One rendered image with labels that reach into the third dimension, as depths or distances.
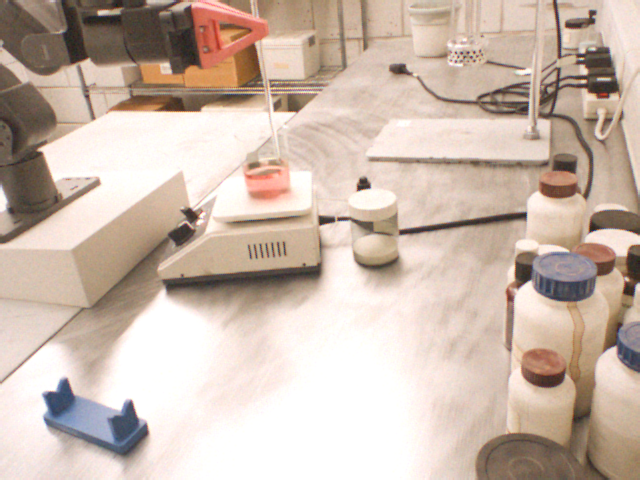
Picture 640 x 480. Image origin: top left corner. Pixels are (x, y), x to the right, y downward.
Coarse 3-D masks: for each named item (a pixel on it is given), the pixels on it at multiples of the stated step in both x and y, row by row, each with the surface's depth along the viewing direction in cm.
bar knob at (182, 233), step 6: (186, 222) 78; (174, 228) 79; (180, 228) 78; (186, 228) 78; (192, 228) 78; (168, 234) 79; (174, 234) 79; (180, 234) 79; (186, 234) 79; (192, 234) 78; (174, 240) 79; (180, 240) 79; (186, 240) 78
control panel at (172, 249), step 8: (208, 200) 86; (208, 208) 83; (208, 216) 80; (176, 224) 87; (192, 224) 82; (200, 224) 80; (200, 232) 77; (192, 240) 77; (168, 248) 81; (176, 248) 78; (168, 256) 78
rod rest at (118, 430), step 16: (64, 384) 59; (48, 400) 58; (64, 400) 59; (80, 400) 60; (128, 400) 55; (48, 416) 59; (64, 416) 58; (80, 416) 58; (96, 416) 58; (112, 416) 54; (128, 416) 55; (80, 432) 56; (96, 432) 56; (112, 432) 55; (128, 432) 56; (144, 432) 57; (112, 448) 55; (128, 448) 55
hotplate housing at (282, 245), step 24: (312, 216) 77; (216, 240) 75; (240, 240) 75; (264, 240) 75; (288, 240) 75; (312, 240) 75; (168, 264) 77; (192, 264) 77; (216, 264) 77; (240, 264) 77; (264, 264) 77; (288, 264) 77; (312, 264) 77
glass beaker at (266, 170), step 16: (256, 128) 78; (288, 128) 76; (240, 144) 74; (256, 144) 73; (272, 144) 74; (240, 160) 76; (256, 160) 74; (272, 160) 74; (288, 160) 76; (256, 176) 75; (272, 176) 75; (288, 176) 77; (256, 192) 76; (272, 192) 76; (288, 192) 77
